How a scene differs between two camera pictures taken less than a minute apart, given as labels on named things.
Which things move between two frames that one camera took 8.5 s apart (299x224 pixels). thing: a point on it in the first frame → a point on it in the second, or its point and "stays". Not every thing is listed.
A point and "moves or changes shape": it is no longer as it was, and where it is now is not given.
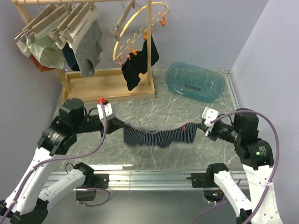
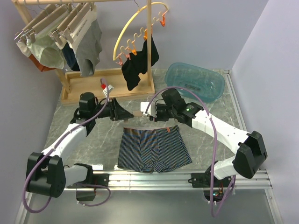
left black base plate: x=99 y=180 stays
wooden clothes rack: x=105 y=85 stays
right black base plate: x=202 y=180 stays
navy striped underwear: x=160 y=136 moves or changes shape
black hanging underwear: x=137 y=64 stays
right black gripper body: x=223 y=130 → x=163 y=113
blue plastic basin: x=194 y=82 stays
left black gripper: x=114 y=124 → x=117 y=112
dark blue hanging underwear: x=71 y=58 stays
